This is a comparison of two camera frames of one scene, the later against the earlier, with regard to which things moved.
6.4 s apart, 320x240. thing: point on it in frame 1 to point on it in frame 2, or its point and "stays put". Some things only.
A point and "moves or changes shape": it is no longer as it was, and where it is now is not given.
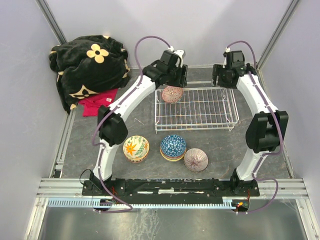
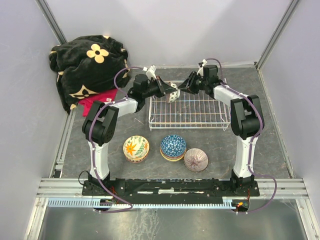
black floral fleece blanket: x=87 y=66 stays put
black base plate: x=170 y=189 stays put
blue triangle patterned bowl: x=173 y=145 stays put
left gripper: x=182 y=80 to x=165 y=88
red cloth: x=91 y=103 stays put
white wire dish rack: x=199 y=107 moves or changes shape
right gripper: x=217 y=70 to x=187 y=85
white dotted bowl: x=172 y=94 moves or changes shape
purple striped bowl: x=195 y=160 stays put
